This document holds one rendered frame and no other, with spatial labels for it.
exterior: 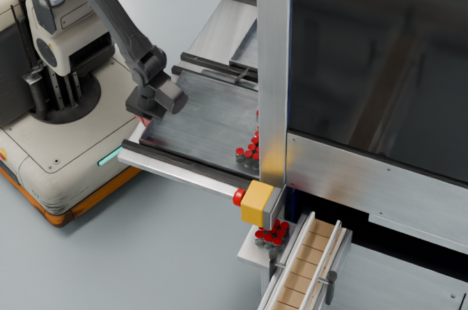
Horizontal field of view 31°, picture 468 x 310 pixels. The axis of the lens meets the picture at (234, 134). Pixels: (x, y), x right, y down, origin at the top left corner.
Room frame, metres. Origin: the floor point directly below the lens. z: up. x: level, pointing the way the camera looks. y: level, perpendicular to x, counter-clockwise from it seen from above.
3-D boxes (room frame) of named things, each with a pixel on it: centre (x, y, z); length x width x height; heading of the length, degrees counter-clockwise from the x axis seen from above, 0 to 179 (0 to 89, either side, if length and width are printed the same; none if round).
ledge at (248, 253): (1.04, -0.08, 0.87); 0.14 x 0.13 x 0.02; 64
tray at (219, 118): (1.40, 0.03, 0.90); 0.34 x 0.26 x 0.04; 65
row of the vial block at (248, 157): (1.35, -0.07, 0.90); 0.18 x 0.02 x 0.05; 155
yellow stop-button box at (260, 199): (1.08, -0.05, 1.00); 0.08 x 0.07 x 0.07; 64
